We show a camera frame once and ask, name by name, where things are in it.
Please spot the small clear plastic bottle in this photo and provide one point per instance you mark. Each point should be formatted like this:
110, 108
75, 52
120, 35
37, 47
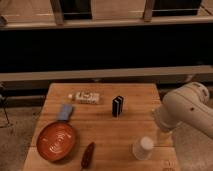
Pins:
85, 97

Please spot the blue sponge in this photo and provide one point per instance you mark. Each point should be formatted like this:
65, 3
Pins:
65, 112

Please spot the wooden railing beam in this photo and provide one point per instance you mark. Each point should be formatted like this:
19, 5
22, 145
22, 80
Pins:
109, 23

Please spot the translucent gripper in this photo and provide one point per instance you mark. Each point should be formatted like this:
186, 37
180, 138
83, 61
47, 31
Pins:
164, 139

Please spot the red chili pepper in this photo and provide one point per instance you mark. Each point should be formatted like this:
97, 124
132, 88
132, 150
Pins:
87, 156

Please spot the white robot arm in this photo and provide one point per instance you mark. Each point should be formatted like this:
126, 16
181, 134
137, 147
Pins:
186, 104

